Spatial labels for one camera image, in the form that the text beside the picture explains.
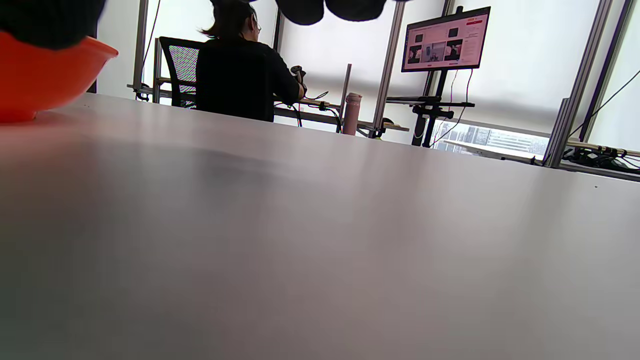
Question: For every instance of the person's right hand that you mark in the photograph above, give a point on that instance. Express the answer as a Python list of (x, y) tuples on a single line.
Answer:
[(40, 20)]

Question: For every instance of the orange plastic bowl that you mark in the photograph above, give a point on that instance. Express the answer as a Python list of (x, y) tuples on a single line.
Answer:
[(45, 80)]

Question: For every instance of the black mesh office chair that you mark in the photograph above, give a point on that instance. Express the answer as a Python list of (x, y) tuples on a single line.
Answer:
[(182, 65)]

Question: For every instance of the pink bottle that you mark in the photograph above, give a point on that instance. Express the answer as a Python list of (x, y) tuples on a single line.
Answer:
[(351, 117)]

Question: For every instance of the black monitor stand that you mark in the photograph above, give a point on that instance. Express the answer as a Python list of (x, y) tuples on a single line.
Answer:
[(432, 111)]

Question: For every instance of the flat screen monitor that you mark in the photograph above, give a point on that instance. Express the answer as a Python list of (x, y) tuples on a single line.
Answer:
[(445, 42)]

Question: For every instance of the black metal pole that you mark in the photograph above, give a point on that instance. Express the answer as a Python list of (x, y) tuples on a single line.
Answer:
[(607, 65)]

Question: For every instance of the aluminium frame post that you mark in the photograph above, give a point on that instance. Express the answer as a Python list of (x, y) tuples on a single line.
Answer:
[(390, 60), (575, 90), (141, 45)]

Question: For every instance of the short aluminium post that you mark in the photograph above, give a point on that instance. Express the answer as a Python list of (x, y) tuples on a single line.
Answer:
[(346, 85)]

